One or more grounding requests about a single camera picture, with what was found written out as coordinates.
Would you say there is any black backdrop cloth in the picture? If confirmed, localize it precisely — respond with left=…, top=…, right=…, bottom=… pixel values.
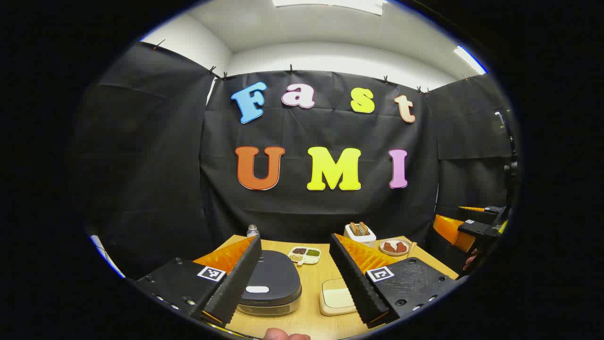
left=71, top=40, right=520, bottom=279

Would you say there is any clear tray of rice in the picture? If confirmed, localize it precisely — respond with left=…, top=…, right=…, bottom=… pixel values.
left=319, top=278, right=358, bottom=316

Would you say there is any white divided grain dish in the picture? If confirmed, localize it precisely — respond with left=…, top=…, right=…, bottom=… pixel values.
left=288, top=246, right=322, bottom=266

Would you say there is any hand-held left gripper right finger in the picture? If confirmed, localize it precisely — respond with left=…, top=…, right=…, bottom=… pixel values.
left=329, top=233, right=461, bottom=330

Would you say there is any white round plate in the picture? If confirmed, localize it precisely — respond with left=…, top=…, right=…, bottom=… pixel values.
left=379, top=238, right=411, bottom=257

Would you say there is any black rice cooker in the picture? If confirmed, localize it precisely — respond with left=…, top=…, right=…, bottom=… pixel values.
left=235, top=250, right=303, bottom=316

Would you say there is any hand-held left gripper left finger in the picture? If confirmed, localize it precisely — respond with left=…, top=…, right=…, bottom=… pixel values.
left=134, top=235, right=263, bottom=327

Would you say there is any ceiling light panel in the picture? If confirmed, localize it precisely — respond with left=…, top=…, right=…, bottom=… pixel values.
left=454, top=45, right=487, bottom=75

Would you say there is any white toaster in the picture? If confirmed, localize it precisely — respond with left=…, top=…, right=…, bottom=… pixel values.
left=344, top=223, right=377, bottom=247

